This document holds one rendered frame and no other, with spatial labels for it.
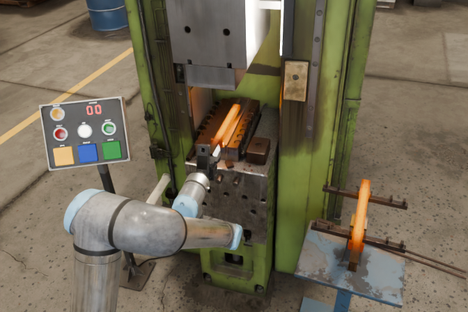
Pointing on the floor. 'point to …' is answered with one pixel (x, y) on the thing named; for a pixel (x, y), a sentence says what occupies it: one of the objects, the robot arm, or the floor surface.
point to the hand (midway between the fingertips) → (214, 144)
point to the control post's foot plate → (136, 282)
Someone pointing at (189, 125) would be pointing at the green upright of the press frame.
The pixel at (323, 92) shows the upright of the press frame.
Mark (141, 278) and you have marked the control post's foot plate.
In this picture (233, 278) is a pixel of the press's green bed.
